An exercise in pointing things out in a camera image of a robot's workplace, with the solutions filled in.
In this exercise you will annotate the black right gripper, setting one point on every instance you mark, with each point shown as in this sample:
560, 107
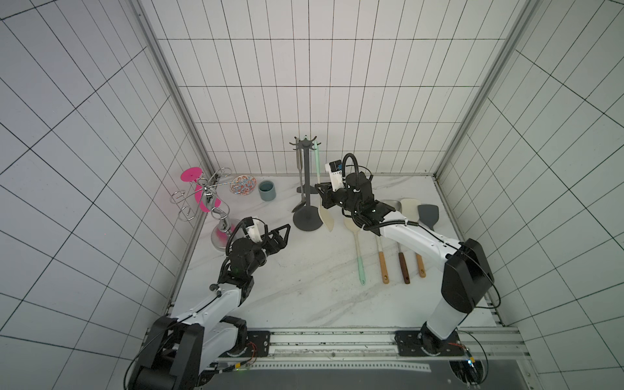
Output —
332, 195

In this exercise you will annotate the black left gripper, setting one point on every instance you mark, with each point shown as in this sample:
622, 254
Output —
268, 241

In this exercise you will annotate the cream spatula mint handle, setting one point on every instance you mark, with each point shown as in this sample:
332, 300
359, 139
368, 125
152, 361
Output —
352, 227

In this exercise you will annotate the cream utensil dark wood handle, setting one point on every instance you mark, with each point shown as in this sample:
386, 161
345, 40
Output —
402, 260

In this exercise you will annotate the cream spatula light wood handle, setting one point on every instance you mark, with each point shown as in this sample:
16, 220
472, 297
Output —
409, 208

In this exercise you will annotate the grey spatula mint handle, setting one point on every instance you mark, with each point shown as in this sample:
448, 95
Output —
429, 215

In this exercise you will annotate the grey metal utensil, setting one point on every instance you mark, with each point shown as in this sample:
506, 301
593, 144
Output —
299, 160

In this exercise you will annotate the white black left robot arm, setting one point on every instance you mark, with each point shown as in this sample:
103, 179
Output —
177, 350

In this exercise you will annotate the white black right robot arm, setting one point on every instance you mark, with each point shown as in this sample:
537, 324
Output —
466, 275

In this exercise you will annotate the grey utensil rack stand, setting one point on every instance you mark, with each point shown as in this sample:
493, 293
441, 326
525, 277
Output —
307, 219

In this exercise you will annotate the teal ceramic cup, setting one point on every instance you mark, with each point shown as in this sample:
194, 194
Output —
267, 190

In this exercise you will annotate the chrome wine glass holder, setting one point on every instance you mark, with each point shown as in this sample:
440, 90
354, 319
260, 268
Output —
225, 226

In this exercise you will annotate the pink plastic wine glass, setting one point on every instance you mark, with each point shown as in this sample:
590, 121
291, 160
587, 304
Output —
203, 195

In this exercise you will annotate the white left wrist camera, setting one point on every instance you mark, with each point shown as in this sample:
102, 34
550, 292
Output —
253, 229

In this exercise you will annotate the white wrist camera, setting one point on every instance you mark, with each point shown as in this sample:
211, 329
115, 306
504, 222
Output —
253, 229
335, 171

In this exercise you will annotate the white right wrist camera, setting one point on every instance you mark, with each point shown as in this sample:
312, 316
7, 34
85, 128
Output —
335, 171

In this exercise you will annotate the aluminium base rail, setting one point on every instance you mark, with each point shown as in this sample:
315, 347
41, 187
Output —
369, 348

